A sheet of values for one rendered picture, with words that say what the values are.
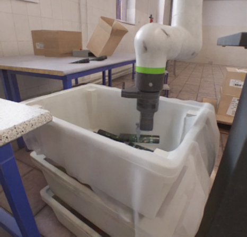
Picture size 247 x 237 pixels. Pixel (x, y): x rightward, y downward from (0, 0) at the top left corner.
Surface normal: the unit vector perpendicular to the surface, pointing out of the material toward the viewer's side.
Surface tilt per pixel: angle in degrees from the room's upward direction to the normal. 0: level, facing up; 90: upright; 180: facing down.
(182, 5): 86
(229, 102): 90
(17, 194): 90
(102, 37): 90
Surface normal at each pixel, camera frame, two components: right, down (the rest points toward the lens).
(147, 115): -0.07, 0.56
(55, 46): -0.44, 0.34
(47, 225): 0.02, -0.92
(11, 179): 0.90, 0.18
